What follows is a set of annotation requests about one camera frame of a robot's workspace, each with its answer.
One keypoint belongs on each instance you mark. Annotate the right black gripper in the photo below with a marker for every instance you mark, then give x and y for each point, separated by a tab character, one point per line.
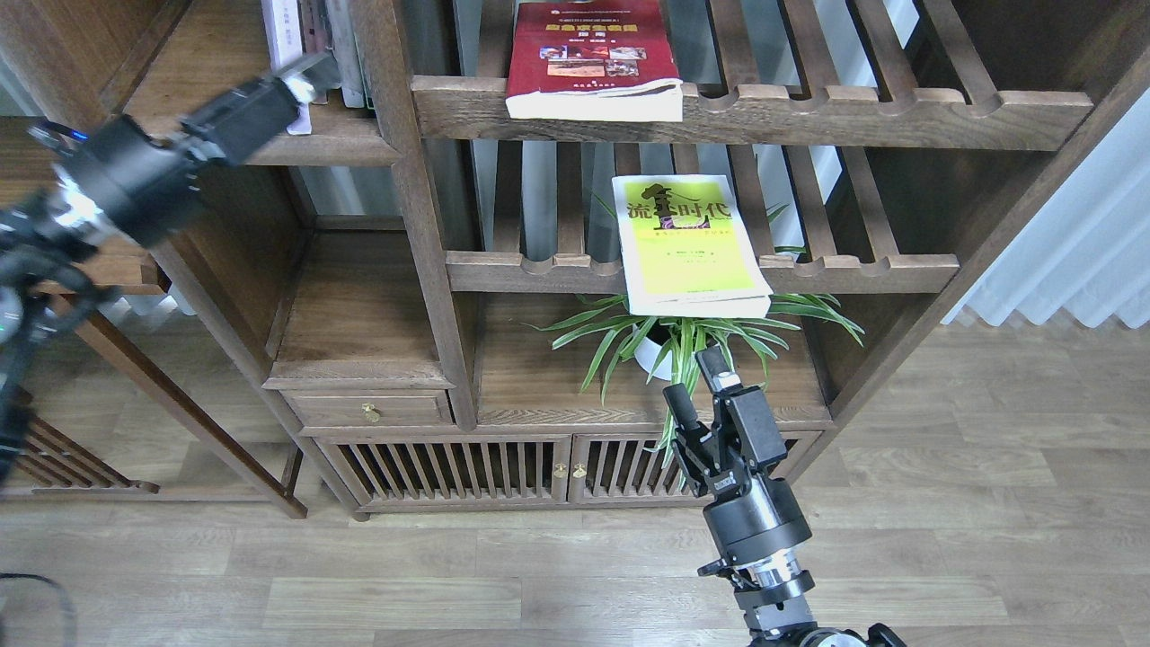
753	516

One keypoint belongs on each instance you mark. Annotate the green spider plant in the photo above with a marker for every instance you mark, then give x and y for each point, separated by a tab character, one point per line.
619	332

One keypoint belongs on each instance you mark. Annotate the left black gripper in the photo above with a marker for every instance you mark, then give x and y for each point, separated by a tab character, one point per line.
121	181

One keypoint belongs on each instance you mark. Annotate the white curtain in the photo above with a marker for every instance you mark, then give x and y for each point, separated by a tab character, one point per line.
1085	255

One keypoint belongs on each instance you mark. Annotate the dark wooden bookshelf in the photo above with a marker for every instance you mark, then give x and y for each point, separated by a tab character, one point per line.
386	279

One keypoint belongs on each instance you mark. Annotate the yellow green book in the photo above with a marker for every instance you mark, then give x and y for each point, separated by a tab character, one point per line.
685	248

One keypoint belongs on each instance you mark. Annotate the red cover book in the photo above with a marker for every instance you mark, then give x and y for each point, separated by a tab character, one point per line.
593	61

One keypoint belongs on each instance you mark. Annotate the brown upright book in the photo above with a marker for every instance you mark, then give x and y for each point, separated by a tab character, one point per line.
315	32

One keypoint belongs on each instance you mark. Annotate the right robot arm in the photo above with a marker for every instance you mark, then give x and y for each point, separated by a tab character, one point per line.
772	596

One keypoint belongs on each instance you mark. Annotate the white upright book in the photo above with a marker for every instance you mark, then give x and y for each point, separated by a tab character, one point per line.
362	97

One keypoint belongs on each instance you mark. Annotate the plastic wrapped book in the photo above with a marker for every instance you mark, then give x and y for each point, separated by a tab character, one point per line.
342	45

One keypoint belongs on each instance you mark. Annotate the white lavender book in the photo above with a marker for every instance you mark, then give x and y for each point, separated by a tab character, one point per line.
282	25

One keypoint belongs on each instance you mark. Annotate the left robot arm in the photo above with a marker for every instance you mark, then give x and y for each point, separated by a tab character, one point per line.
45	291

